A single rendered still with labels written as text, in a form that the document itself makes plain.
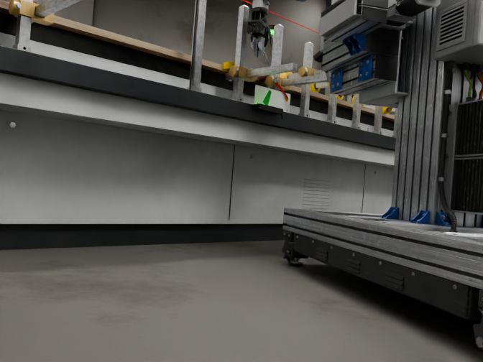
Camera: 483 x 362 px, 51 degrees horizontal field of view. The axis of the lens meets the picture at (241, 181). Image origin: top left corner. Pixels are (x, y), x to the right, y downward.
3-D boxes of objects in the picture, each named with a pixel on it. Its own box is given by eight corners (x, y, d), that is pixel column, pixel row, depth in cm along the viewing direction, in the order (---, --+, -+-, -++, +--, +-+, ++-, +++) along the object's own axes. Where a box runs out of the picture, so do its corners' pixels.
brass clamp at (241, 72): (256, 81, 242) (257, 70, 242) (236, 75, 233) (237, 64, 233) (247, 82, 247) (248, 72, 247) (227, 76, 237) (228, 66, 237)
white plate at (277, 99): (289, 113, 260) (290, 94, 261) (254, 105, 242) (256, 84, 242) (288, 113, 261) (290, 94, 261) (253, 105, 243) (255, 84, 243)
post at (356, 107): (359, 135, 307) (364, 57, 308) (356, 134, 305) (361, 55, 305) (353, 135, 310) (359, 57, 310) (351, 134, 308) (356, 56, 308)
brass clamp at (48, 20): (54, 23, 173) (55, 8, 173) (14, 11, 163) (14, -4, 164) (47, 26, 177) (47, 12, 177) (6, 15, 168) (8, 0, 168)
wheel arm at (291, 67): (297, 72, 220) (297, 63, 220) (292, 71, 217) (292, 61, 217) (230, 82, 251) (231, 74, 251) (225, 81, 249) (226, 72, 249)
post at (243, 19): (241, 106, 238) (249, 6, 238) (236, 105, 236) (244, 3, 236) (236, 107, 241) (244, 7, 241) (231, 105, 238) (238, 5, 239)
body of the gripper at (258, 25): (246, 34, 231) (248, 8, 231) (254, 39, 238) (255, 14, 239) (261, 33, 227) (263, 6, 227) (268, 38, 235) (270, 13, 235)
